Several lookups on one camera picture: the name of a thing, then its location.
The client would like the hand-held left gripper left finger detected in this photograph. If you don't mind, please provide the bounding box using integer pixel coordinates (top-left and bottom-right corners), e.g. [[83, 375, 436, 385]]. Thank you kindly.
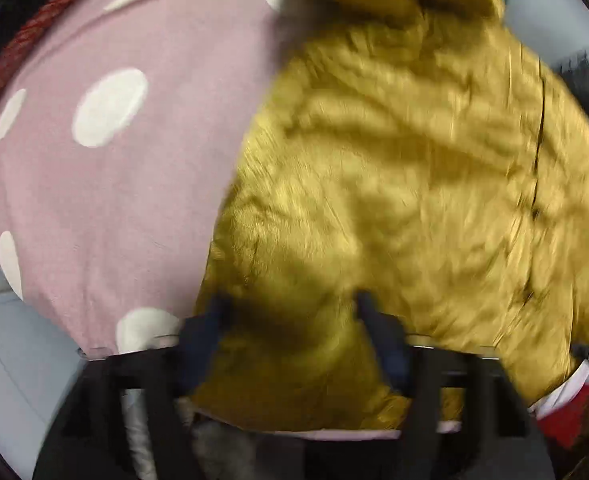
[[32, 295, 235, 480]]

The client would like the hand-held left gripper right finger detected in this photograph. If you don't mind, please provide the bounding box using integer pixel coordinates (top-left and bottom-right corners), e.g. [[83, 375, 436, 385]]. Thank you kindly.
[[355, 291, 557, 480]]

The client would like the mustard yellow garment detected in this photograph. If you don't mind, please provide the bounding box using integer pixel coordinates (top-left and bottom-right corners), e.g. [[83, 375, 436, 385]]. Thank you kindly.
[[189, 0, 589, 433]]

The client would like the white cloth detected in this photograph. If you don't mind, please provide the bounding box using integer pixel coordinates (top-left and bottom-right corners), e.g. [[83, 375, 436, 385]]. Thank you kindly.
[[531, 357, 589, 413]]

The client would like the red plastic basket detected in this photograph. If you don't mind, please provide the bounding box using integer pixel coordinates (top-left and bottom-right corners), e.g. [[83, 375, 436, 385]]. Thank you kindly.
[[537, 382, 589, 453]]

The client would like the pink polka dot blanket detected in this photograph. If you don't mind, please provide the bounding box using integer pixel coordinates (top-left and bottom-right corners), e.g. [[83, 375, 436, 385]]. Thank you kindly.
[[0, 0, 295, 361]]

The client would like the black wire rack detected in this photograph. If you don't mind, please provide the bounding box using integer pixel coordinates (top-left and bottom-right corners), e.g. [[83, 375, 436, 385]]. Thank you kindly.
[[560, 49, 589, 128]]

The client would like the red braided rope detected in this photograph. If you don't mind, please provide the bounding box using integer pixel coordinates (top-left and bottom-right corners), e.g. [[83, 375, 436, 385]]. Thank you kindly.
[[0, 0, 125, 136]]

